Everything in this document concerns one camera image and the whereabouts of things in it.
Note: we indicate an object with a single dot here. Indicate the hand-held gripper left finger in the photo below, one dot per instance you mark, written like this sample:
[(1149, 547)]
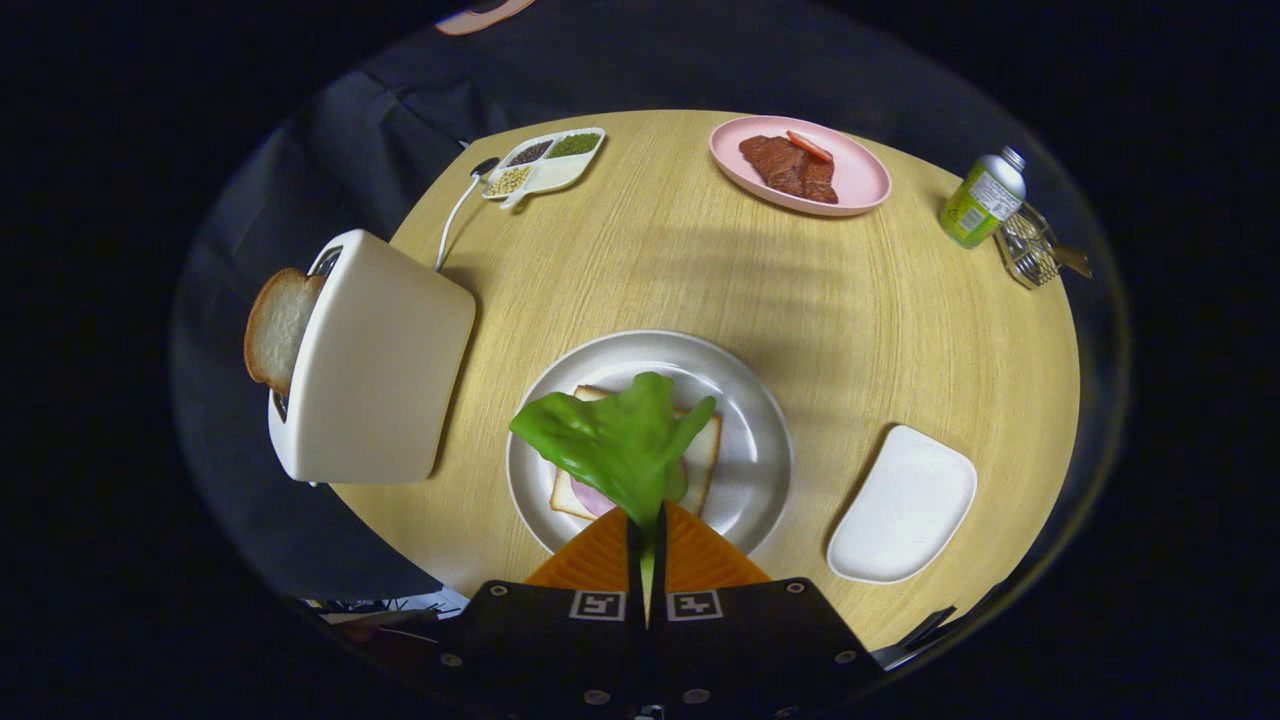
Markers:
[(560, 640)]

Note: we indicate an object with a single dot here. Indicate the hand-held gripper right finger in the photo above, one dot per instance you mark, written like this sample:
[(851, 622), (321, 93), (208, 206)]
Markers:
[(750, 640)]

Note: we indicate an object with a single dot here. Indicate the green lettuce leaf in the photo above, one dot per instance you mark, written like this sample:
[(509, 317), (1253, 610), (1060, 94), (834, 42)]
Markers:
[(620, 440)]

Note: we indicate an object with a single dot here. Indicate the toasted bread slice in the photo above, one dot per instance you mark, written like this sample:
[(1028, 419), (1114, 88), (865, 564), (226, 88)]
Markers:
[(280, 325)]

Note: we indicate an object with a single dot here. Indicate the pink ham slice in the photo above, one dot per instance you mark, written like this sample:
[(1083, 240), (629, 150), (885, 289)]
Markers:
[(592, 498)]

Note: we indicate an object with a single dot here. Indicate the white bread slice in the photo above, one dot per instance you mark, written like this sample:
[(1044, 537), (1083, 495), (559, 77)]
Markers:
[(705, 460)]

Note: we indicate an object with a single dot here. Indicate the grey round plate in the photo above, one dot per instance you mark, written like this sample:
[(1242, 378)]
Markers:
[(750, 450)]

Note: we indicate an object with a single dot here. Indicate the small white oblong plate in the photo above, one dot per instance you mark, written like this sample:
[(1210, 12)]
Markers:
[(900, 510)]

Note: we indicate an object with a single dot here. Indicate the white toaster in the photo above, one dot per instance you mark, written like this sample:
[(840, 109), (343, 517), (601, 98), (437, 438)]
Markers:
[(380, 370)]

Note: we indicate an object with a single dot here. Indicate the white divided bean tray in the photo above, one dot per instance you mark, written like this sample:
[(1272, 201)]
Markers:
[(555, 175)]

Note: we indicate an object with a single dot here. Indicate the pink plate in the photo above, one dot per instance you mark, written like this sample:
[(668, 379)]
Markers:
[(860, 180)]

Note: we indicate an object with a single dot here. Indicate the red meat slices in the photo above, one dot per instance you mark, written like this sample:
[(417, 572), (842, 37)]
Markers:
[(785, 165)]

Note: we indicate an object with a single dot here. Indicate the green label bottle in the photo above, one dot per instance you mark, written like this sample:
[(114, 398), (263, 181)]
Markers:
[(975, 205)]

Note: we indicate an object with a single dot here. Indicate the orange-red food strip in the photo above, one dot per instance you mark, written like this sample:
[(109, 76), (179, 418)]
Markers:
[(808, 146)]

